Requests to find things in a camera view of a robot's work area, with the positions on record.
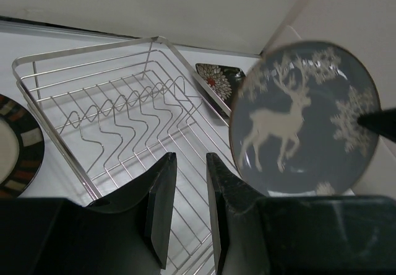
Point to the metal wire dish rack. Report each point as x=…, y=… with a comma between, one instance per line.
x=113, y=110

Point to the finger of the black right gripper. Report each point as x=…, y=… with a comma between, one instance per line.
x=382, y=122

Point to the grey reindeer round plate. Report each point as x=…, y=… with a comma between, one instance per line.
x=294, y=121

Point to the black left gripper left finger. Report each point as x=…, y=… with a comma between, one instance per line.
x=124, y=232

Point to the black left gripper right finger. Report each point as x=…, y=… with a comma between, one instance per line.
x=256, y=234

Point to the cream plate checkered dark rim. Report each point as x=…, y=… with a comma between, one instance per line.
x=22, y=148

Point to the black floral square plate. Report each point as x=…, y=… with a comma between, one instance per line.
x=223, y=80

